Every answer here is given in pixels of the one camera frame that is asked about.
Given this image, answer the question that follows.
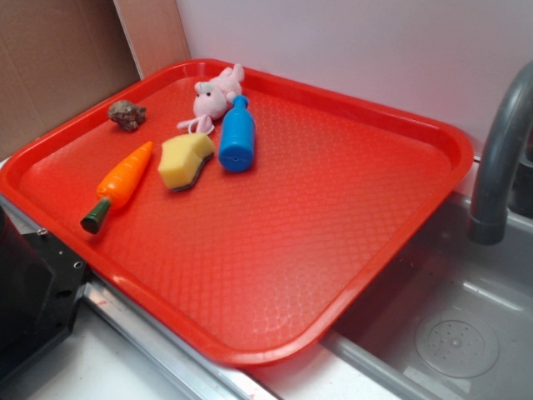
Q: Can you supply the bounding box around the grey faucet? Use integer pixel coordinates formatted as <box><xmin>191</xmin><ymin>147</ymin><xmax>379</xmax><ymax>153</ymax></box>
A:
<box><xmin>467</xmin><ymin>62</ymin><xmax>532</xmax><ymax>245</ymax></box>

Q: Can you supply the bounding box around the yellow sponge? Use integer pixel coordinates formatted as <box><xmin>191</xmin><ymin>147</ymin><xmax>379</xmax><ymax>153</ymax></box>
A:
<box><xmin>157</xmin><ymin>132</ymin><xmax>215</xmax><ymax>191</ymax></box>

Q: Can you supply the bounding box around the blue plastic bottle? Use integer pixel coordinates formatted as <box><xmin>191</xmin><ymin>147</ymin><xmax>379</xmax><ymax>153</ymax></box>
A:
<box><xmin>218</xmin><ymin>95</ymin><xmax>256</xmax><ymax>173</ymax></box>

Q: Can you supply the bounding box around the red plastic tray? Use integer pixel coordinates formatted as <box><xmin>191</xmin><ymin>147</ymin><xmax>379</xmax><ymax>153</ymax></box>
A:
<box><xmin>1</xmin><ymin>60</ymin><xmax>473</xmax><ymax>367</ymax></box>

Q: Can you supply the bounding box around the brown cardboard panel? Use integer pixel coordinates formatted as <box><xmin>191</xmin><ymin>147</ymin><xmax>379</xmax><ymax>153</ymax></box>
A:
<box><xmin>1</xmin><ymin>1</ymin><xmax>139</xmax><ymax>158</ymax></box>

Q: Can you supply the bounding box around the pink plush toy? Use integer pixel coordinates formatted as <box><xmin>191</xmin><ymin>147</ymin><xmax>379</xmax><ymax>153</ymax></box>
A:
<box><xmin>177</xmin><ymin>64</ymin><xmax>245</xmax><ymax>135</ymax></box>

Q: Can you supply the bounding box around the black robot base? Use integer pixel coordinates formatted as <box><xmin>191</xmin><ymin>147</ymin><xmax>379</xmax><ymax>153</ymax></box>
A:
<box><xmin>1</xmin><ymin>211</ymin><xmax>88</xmax><ymax>383</ymax></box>

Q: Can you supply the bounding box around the grey plastic sink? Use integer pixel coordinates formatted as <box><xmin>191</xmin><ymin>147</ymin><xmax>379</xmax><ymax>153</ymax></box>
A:
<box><xmin>252</xmin><ymin>195</ymin><xmax>532</xmax><ymax>399</ymax></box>

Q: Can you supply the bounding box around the orange toy carrot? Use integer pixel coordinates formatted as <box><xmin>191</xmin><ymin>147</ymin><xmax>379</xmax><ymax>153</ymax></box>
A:
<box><xmin>80</xmin><ymin>141</ymin><xmax>153</xmax><ymax>234</ymax></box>

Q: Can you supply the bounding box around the brown rock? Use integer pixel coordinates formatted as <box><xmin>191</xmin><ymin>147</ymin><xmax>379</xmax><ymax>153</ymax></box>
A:
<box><xmin>107</xmin><ymin>100</ymin><xmax>147</xmax><ymax>132</ymax></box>

